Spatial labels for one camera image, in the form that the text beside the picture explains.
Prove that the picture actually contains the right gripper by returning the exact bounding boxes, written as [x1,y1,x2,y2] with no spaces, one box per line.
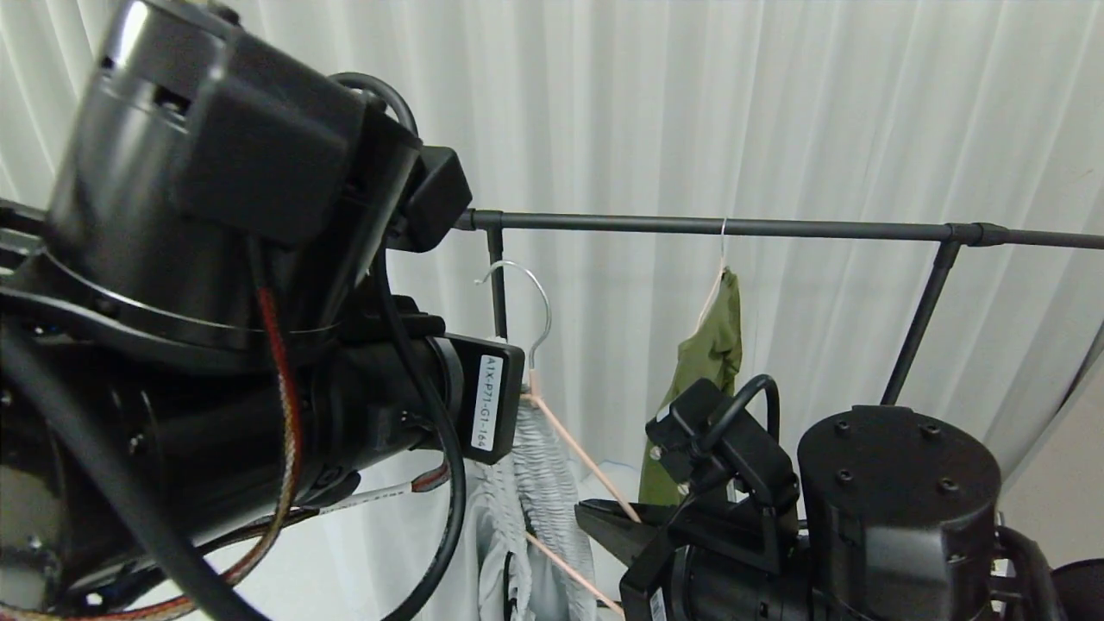
[575,500,812,621]

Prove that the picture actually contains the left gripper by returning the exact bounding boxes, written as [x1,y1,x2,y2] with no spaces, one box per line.
[310,332,527,471]

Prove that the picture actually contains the pale grey shorts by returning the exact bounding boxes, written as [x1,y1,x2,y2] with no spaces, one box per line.
[466,401,600,621]

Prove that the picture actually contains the pink clothes hanger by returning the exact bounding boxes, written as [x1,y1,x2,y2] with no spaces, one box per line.
[474,260,643,615]
[697,220,730,333]

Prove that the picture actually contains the green printed sleeveless shirt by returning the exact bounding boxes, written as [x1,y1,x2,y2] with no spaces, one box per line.
[638,269,744,505]

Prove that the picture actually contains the black clothes rack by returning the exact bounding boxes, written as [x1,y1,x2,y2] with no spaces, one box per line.
[453,210,1104,406]

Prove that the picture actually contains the white curtain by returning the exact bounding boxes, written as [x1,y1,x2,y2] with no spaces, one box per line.
[233,0,1104,484]
[0,0,117,208]

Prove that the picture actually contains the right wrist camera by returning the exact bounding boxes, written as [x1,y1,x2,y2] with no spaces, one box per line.
[645,378,801,553]

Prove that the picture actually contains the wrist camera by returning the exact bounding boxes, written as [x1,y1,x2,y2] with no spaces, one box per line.
[384,145,474,254]
[645,378,801,553]

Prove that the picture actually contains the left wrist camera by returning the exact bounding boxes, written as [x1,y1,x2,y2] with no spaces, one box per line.
[384,145,474,254]

